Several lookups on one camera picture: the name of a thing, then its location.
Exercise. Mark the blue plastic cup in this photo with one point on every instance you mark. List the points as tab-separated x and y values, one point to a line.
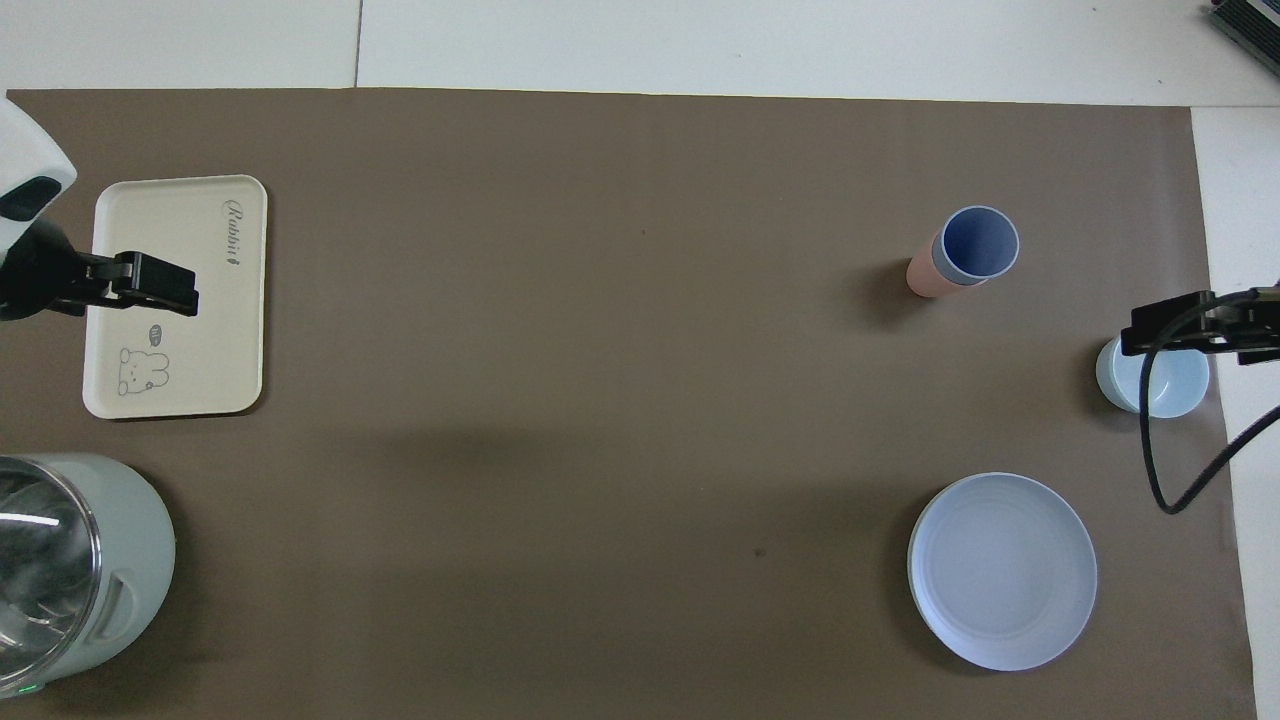
978	240

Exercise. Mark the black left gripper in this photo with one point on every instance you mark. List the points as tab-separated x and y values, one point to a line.
35	275

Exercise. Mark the pale green cooking pot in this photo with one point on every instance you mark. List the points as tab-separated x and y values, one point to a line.
140	560

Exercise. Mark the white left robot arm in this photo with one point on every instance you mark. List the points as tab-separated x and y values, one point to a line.
25	150

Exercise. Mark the brown table mat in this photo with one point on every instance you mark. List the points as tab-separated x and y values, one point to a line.
600	350

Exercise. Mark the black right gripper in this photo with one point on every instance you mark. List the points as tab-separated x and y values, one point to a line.
1262	325

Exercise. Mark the pink plastic cup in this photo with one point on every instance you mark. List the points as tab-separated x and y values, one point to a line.
922	275

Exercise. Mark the glass pot lid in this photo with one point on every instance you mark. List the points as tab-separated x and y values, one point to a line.
45	570

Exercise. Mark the cream rabbit print tray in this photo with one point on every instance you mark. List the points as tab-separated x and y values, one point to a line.
175	350

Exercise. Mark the light blue plate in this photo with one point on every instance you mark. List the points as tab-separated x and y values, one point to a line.
1003	570

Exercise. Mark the light blue bowl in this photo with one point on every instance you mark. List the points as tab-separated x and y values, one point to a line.
1175	390

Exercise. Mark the dark ribbed device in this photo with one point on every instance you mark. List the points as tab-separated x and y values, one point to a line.
1250	22

